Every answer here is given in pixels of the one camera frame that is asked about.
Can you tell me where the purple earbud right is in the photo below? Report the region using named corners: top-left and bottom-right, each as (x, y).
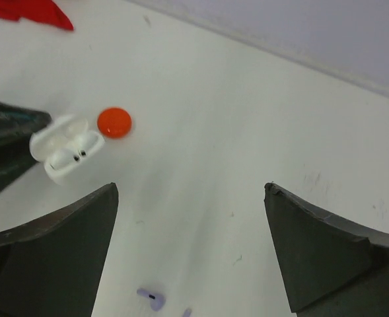
top-left (182, 308), bottom-right (192, 317)

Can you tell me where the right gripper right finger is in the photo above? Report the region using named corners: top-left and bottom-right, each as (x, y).
top-left (264, 183), bottom-right (389, 316)

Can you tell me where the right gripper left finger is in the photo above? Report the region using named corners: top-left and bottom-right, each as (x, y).
top-left (0, 183), bottom-right (119, 316)

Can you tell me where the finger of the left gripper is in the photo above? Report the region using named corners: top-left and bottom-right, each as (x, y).
top-left (0, 102), bottom-right (52, 155)
top-left (0, 153), bottom-right (38, 193)

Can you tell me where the purple earbud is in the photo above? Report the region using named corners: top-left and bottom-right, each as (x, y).
top-left (137, 288), bottom-right (166, 312)
top-left (182, 308), bottom-right (192, 317)

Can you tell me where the white charging case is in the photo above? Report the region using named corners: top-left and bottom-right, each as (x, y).
top-left (29, 115), bottom-right (105, 186)

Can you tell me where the white earbud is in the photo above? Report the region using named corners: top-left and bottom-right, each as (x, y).
top-left (50, 149), bottom-right (80, 170)
top-left (75, 131), bottom-right (98, 157)

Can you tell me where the purple earbud left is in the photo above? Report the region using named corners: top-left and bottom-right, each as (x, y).
top-left (137, 288), bottom-right (166, 312)

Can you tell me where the orange charging case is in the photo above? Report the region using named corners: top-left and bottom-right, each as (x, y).
top-left (96, 107), bottom-right (132, 139)

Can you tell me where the red cloth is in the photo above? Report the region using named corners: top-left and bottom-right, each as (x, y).
top-left (0, 0), bottom-right (74, 31)

